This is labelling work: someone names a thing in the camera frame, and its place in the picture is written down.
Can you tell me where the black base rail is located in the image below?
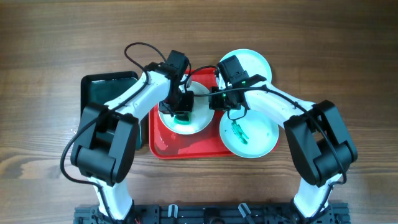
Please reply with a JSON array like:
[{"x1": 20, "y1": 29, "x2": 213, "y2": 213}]
[{"x1": 73, "y1": 203, "x2": 351, "y2": 224}]

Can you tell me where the pale green plate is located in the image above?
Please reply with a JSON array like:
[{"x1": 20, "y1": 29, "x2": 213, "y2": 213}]
[{"x1": 220, "y1": 108, "x2": 279, "y2": 159}]

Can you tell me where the white ridged plate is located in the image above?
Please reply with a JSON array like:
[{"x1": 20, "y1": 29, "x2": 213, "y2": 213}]
[{"x1": 158, "y1": 82, "x2": 215, "y2": 135}]

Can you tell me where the green yellow sponge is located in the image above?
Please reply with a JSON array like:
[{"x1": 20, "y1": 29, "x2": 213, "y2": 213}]
[{"x1": 174, "y1": 114, "x2": 190, "y2": 125}]

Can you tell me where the red plastic tray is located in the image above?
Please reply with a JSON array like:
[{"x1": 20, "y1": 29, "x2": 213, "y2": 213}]
[{"x1": 149, "y1": 68, "x2": 233, "y2": 159}]

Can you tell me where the pale blue plate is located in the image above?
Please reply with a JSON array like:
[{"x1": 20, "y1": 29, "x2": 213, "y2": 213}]
[{"x1": 220, "y1": 49, "x2": 272, "y2": 90}]

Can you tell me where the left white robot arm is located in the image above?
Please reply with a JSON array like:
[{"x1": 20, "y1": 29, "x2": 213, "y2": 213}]
[{"x1": 64, "y1": 59, "x2": 193, "y2": 223}]

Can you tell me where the black water basin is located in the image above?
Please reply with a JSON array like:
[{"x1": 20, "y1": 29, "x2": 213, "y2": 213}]
[{"x1": 80, "y1": 71, "x2": 139, "y2": 149}]

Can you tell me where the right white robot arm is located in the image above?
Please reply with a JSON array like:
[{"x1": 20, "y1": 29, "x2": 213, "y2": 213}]
[{"x1": 209, "y1": 74, "x2": 358, "y2": 223}]

